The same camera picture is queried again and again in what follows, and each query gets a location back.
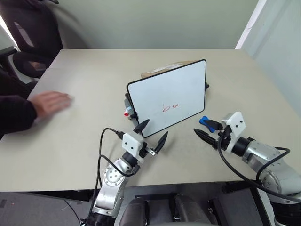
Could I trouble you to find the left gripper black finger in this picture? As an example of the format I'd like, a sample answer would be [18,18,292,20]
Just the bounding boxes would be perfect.
[133,119,151,134]
[153,131,169,154]

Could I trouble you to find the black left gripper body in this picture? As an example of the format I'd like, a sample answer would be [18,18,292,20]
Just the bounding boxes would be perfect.
[138,142,158,159]

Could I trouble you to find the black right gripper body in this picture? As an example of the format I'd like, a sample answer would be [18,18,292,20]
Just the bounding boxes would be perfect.
[216,126,233,150]

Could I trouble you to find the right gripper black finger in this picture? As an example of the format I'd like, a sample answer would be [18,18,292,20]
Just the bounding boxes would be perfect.
[193,128,220,149]
[203,120,224,130]

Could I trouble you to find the blue eraser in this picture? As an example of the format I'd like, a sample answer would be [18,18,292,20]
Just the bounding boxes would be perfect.
[198,115,218,133]

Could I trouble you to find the person's bare hand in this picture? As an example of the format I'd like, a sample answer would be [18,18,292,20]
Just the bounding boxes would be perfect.
[32,91,75,118]

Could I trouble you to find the grey marker with red cap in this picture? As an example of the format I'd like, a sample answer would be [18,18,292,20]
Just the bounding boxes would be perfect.
[124,98,135,117]

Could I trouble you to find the black-framed whiteboard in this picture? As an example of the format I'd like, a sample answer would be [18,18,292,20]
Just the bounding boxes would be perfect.
[126,59,208,138]

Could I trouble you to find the brown cardboard box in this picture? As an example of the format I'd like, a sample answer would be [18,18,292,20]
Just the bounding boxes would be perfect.
[140,60,197,80]

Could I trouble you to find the black office chair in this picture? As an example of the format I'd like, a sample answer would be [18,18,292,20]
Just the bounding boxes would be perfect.
[0,0,64,80]

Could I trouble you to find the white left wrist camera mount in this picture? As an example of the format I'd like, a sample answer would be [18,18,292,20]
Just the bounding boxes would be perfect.
[122,132,144,162]

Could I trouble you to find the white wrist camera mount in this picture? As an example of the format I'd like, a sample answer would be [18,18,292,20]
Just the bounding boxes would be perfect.
[221,112,246,151]
[122,132,144,162]

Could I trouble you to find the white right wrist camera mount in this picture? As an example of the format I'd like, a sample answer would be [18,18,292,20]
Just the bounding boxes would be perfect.
[221,112,246,151]

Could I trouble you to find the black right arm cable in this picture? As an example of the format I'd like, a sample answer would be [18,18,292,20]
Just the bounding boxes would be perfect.
[217,133,301,203]

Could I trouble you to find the black table frame bar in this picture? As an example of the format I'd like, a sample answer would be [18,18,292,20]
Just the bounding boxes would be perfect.
[222,180,257,194]
[28,189,95,202]

